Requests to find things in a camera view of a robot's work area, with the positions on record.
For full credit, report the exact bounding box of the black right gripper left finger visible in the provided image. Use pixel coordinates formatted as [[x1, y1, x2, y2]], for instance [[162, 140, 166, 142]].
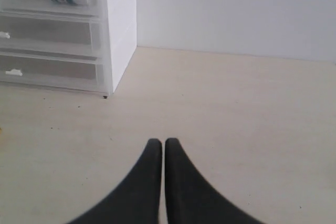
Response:
[[71, 138, 162, 223]]

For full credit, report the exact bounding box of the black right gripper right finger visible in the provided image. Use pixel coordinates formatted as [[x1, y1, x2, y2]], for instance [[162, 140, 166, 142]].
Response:
[[164, 138, 261, 223]]

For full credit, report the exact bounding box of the clear bottom wide drawer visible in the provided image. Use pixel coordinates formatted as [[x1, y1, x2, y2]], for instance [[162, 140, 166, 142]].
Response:
[[1, 55, 104, 91]]

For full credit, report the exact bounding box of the clear wide drawer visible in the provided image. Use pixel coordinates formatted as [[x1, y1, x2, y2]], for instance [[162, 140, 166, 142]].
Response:
[[1, 55, 104, 91], [1, 16, 102, 57]]

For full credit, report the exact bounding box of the white plastic drawer cabinet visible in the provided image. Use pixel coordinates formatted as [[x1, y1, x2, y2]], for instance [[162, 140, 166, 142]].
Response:
[[1, 0, 137, 96]]

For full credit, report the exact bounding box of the clear middle wide drawer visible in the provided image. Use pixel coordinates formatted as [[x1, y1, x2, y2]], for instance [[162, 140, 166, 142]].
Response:
[[1, 16, 102, 57]]

